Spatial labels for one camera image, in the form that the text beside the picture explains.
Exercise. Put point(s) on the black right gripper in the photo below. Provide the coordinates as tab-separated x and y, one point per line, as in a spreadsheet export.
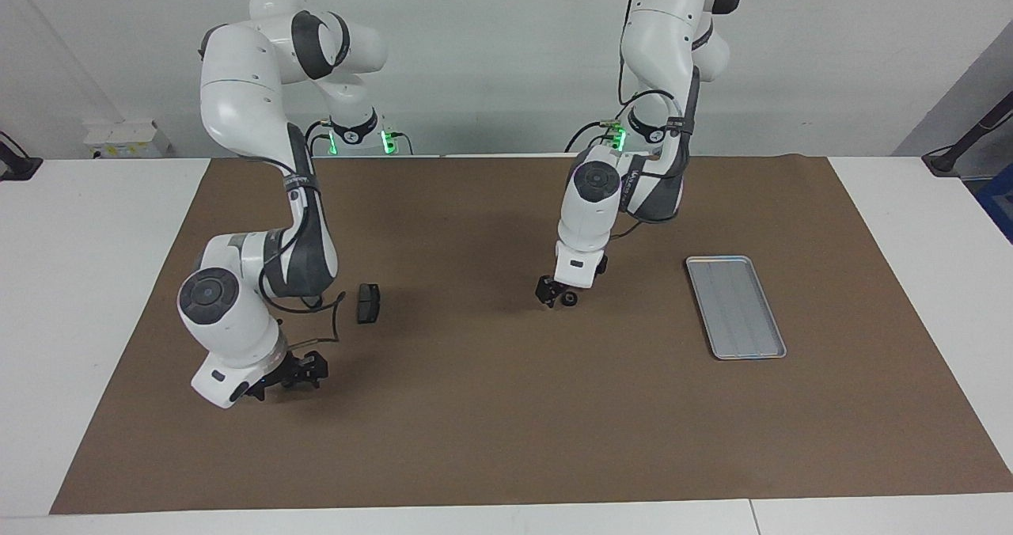
281	375

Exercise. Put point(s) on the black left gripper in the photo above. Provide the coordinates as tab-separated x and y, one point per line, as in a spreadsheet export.
601	264

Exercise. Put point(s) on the large black bearing gear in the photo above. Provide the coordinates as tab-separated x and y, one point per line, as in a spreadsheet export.
568	298

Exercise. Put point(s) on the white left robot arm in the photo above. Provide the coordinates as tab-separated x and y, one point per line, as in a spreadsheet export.
586	226

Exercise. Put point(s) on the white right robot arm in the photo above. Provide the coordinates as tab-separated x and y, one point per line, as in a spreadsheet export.
237	100

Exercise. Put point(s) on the silver metal tray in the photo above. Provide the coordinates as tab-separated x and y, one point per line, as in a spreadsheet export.
736	309

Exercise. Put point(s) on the small dark brake pad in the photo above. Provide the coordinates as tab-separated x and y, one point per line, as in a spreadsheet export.
368	303

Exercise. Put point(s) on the brown table mat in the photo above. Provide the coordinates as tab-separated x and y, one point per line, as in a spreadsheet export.
506	424

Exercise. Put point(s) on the white cardboard box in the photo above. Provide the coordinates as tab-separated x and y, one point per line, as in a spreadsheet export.
127	135

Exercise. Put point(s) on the blue crate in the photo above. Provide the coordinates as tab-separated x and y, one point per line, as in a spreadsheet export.
999	206

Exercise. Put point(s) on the black desk clamp mount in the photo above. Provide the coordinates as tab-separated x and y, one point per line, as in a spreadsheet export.
20	167
946	159

